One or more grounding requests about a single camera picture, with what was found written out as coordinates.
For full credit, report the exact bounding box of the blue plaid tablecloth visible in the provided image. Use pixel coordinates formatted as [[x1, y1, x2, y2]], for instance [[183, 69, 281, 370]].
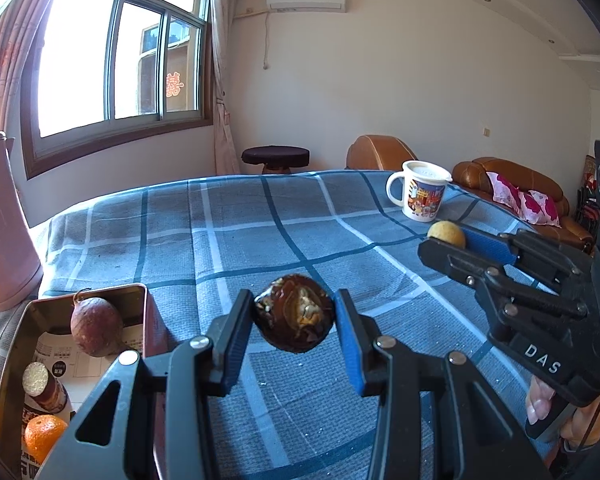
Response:
[[0, 169, 600, 480]]

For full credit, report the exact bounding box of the pink patterned curtain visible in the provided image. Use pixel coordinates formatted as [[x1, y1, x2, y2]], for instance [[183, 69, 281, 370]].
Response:
[[0, 0, 73, 133]]

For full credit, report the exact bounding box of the dark brown shrivelled fruit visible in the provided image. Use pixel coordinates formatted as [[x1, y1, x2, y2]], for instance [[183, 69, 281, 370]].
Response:
[[252, 274, 337, 356]]

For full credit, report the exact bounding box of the brown leather sofa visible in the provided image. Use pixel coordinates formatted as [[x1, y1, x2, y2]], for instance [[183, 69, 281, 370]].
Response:
[[451, 156, 596, 253]]

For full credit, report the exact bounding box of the sliding glass window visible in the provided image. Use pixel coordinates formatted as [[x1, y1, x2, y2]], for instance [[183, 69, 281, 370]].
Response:
[[20, 0, 216, 181]]

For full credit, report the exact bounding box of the person's right hand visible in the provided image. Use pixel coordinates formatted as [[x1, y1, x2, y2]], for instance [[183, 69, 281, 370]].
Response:
[[526, 377, 600, 457]]

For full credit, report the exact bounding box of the pink electric kettle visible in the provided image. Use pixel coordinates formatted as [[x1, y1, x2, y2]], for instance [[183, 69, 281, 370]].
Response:
[[0, 131, 45, 312]]

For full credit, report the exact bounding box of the dark shelf with ornaments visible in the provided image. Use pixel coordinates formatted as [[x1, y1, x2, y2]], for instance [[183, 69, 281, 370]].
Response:
[[575, 154, 600, 221]]

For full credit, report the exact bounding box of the round dark stool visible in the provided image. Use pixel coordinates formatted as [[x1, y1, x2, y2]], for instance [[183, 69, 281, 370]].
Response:
[[241, 146, 312, 175]]

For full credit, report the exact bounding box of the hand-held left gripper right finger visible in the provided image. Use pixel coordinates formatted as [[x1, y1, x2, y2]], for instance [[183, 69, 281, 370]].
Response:
[[334, 289, 553, 480]]

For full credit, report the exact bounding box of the large orange tangerine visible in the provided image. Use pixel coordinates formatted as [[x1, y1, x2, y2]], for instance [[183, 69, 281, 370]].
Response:
[[24, 414, 70, 463]]

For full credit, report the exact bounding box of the rectangular metal tin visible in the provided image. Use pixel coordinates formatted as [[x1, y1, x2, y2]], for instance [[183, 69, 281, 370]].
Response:
[[0, 283, 170, 480]]

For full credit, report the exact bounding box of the brown leather armchair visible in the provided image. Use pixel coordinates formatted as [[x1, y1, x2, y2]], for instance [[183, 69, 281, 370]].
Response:
[[345, 135, 420, 172]]

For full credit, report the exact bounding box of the small yellow longan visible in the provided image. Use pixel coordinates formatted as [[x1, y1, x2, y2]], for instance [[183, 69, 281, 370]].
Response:
[[426, 220, 467, 250]]

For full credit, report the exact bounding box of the pink floral cushion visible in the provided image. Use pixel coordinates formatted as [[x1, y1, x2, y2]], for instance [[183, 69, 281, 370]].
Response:
[[486, 171, 563, 229]]

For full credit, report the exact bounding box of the white wall cable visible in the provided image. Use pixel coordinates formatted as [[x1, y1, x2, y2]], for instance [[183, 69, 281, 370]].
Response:
[[262, 10, 272, 70]]

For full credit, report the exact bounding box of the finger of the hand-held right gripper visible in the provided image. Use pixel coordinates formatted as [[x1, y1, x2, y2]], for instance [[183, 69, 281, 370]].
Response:
[[461, 224, 582, 287], [417, 236, 589, 319]]

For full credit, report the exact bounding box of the printed paper tin liner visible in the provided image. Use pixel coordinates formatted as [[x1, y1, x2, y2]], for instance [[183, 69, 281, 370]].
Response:
[[20, 327, 146, 480]]

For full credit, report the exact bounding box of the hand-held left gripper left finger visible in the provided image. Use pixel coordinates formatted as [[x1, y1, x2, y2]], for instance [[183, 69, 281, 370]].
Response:
[[47, 289, 255, 480]]

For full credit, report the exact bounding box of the white curtain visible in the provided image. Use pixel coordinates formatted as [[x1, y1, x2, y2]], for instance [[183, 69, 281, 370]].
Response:
[[209, 0, 243, 176]]

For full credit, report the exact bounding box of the white printed mug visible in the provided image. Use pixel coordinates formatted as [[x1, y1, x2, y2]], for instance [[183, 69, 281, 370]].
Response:
[[385, 160, 453, 222]]

